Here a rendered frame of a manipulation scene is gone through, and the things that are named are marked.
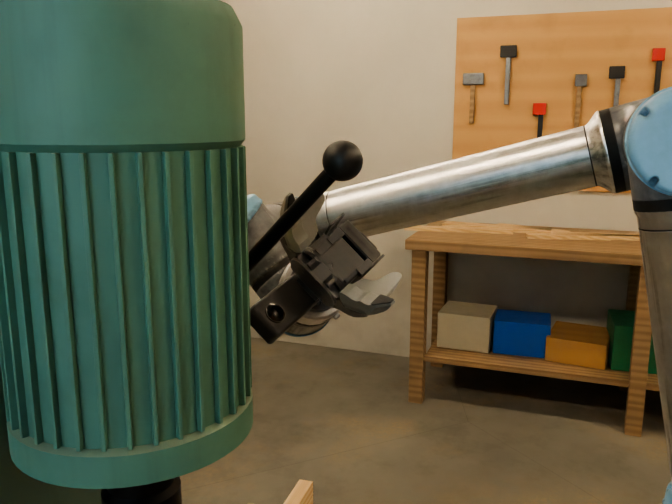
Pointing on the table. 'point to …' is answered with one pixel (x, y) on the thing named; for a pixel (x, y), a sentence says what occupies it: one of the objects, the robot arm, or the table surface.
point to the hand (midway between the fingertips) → (336, 251)
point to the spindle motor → (123, 239)
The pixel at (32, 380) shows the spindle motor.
